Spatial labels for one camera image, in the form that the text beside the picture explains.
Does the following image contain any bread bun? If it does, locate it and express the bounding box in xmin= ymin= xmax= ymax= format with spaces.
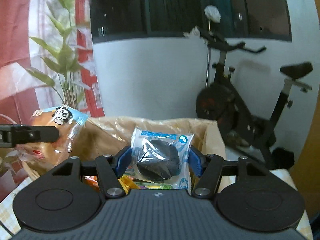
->
xmin=17 ymin=105 xmax=88 ymax=167

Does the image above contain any black cookie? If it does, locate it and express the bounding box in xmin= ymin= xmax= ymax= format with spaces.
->
xmin=125 ymin=127 xmax=194 ymax=193

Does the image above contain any green rice cracker bag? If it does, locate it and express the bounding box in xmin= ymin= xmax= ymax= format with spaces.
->
xmin=135 ymin=180 xmax=174 ymax=190

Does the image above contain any orange snack packet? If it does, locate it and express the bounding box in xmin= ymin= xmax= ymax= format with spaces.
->
xmin=83 ymin=176 xmax=99 ymax=192

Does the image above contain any yellow snack packet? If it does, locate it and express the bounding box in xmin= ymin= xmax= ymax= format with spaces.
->
xmin=118 ymin=175 xmax=140 ymax=195

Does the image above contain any cardboard box with plastic liner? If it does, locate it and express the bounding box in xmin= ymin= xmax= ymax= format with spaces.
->
xmin=21 ymin=115 xmax=227 ymax=193

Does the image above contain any checkered floral tablecloth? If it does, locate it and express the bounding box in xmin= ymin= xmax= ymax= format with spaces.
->
xmin=1 ymin=169 xmax=313 ymax=239

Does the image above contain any black exercise bike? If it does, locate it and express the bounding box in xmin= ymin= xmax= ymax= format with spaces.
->
xmin=183 ymin=4 xmax=314 ymax=170

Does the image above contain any printed room backdrop curtain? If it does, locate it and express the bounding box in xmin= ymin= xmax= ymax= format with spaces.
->
xmin=0 ymin=0 xmax=106 ymax=201

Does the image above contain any dark window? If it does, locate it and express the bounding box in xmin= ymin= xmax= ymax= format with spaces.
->
xmin=89 ymin=0 xmax=292 ymax=43

